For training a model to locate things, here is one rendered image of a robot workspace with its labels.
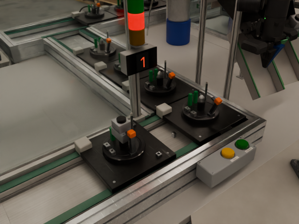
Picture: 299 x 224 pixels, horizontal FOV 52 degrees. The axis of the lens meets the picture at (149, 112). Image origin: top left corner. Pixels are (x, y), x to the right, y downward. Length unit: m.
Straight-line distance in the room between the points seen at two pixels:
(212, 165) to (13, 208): 0.60
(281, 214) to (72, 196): 0.62
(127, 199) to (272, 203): 0.45
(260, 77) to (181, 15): 0.84
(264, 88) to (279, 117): 0.18
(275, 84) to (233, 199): 0.53
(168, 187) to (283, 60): 0.79
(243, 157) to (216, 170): 0.12
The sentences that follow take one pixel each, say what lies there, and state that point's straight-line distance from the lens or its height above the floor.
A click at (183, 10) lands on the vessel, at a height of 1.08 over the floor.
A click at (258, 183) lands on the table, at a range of 1.11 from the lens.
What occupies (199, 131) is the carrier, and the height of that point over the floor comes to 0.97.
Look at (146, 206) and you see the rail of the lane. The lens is 0.94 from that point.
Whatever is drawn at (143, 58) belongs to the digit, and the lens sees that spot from 1.02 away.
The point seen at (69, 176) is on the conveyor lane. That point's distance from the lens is 1.04.
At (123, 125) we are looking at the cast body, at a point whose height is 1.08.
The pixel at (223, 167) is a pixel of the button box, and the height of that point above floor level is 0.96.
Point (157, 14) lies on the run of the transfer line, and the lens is 2.44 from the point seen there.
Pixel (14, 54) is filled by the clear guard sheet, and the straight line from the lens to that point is 0.89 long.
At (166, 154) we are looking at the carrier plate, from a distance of 0.99.
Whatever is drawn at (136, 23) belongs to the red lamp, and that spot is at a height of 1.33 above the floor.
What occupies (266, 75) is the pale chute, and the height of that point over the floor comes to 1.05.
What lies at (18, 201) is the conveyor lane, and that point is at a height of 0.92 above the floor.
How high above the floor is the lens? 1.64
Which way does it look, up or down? 34 degrees down
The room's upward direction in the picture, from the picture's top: 1 degrees counter-clockwise
